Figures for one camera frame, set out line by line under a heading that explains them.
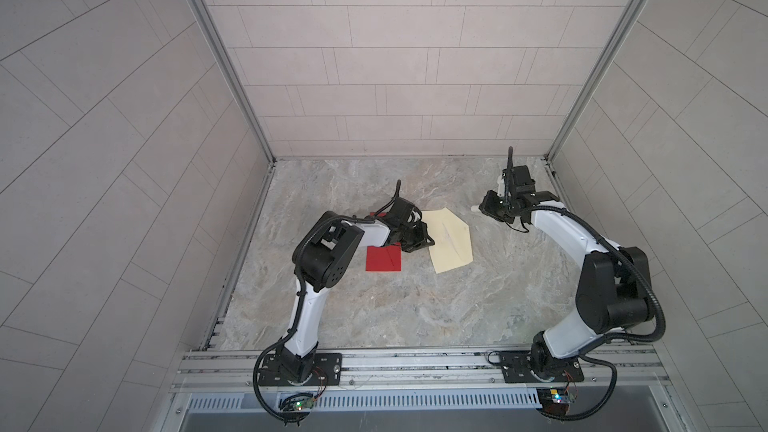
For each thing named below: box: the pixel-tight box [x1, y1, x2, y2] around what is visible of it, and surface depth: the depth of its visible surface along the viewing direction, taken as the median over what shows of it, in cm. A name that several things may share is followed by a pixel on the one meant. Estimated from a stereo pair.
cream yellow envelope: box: [421, 207, 473, 274], surface depth 96 cm
